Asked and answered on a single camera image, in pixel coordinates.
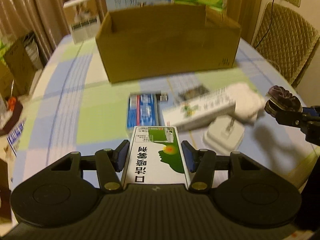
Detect green white medicine box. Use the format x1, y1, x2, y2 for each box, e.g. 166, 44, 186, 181
121, 126, 190, 188

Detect checkered bed sheet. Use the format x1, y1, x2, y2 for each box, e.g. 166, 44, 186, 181
10, 35, 319, 190

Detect flat blue milk carton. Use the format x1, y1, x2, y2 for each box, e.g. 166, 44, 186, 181
7, 119, 26, 156

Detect white socks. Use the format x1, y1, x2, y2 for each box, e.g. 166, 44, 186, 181
226, 82, 266, 124

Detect white power adapter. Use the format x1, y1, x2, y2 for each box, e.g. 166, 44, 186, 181
203, 115, 245, 155

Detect brown cardboard carton on floor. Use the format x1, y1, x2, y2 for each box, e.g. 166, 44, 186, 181
1, 31, 41, 98

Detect black charger cable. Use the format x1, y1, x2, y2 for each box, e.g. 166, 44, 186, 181
254, 0, 287, 48

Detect black usb stick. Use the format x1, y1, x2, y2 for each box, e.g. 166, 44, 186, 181
156, 93, 168, 102

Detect brown cardboard box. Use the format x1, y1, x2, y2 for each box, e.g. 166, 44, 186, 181
95, 4, 241, 83

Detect quilted brown chair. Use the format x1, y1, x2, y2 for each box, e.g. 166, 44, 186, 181
253, 2, 319, 88

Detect long white ointment box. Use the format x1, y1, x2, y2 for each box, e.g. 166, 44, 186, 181
162, 87, 236, 132

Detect white product box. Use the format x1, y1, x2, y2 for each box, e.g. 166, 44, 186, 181
63, 0, 100, 44

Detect dark wooden tray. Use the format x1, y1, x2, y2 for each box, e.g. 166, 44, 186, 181
0, 100, 23, 137

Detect brown curtain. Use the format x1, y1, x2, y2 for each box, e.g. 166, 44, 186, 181
1, 0, 107, 62

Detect clear blue floss box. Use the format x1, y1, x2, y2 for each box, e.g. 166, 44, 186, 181
126, 93, 159, 133

